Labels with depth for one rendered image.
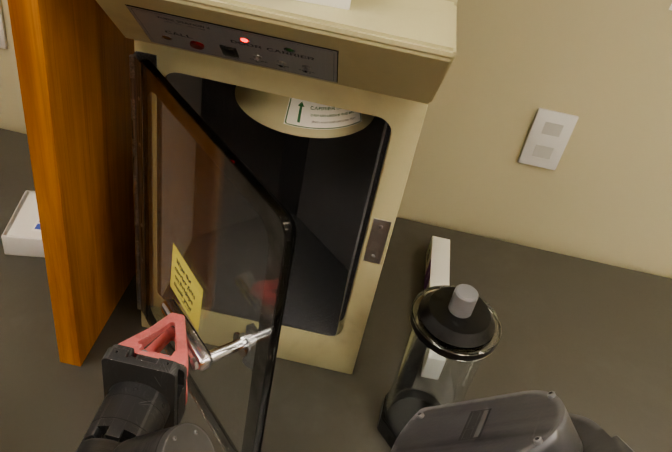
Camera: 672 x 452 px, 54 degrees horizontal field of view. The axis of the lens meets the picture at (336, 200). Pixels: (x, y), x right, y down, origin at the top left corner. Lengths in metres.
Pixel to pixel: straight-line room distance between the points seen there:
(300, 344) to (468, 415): 0.71
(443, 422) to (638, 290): 1.10
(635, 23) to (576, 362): 0.55
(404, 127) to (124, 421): 0.40
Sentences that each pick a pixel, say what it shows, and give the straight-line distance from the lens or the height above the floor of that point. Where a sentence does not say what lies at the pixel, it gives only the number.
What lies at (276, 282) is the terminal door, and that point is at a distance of 0.56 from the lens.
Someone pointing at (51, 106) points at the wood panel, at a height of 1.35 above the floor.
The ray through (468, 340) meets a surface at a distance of 0.77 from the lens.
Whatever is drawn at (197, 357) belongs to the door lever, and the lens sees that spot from 0.65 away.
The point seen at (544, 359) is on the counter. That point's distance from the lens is 1.13.
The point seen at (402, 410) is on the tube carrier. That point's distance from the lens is 0.88.
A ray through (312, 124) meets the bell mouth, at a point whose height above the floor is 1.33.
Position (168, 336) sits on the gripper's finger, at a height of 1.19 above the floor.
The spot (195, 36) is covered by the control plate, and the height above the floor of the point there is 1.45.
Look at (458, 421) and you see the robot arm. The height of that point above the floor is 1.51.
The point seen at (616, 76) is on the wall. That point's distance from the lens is 1.20.
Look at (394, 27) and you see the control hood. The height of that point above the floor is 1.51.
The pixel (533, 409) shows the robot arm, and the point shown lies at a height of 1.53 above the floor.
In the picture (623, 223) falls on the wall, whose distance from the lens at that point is 1.37.
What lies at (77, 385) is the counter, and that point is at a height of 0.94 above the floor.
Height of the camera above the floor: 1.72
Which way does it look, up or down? 37 degrees down
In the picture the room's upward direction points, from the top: 12 degrees clockwise
